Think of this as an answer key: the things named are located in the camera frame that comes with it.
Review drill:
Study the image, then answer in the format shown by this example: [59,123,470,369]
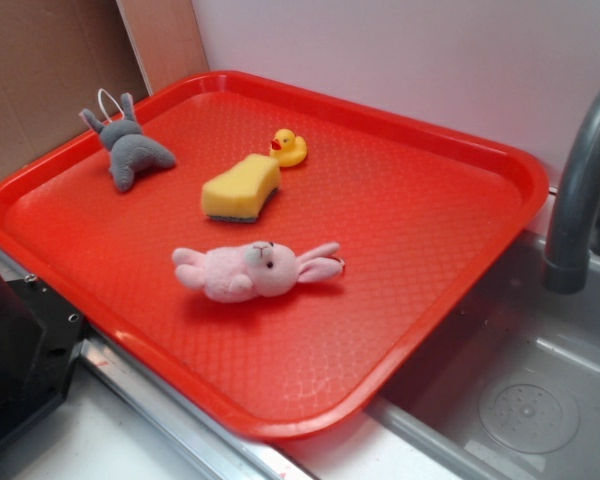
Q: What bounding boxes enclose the red plastic tray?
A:
[0,72,548,440]

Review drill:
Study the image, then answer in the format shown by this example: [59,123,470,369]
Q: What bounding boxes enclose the gray plush bunny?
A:
[80,88,176,193]

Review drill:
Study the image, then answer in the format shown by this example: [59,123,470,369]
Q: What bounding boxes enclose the yellow sponge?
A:
[201,154,281,223]

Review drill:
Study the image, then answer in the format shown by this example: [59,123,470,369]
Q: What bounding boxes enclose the light wooden board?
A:
[116,0,209,95]

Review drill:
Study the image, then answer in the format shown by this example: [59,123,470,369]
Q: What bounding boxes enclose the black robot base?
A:
[0,274,85,451]

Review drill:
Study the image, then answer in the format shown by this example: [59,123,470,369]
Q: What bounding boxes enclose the gray faucet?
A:
[541,92,600,294]

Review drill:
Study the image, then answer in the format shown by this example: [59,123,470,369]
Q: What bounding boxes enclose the yellow rubber duck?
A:
[269,129,308,168]

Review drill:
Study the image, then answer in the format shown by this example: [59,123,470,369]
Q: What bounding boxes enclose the gray toy sink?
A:
[280,210,600,479]

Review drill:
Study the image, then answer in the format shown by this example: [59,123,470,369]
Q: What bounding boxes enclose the brown cardboard panel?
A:
[0,1,147,180]

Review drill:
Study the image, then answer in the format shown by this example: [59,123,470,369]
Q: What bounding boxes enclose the pink plush bunny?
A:
[172,241,345,303]

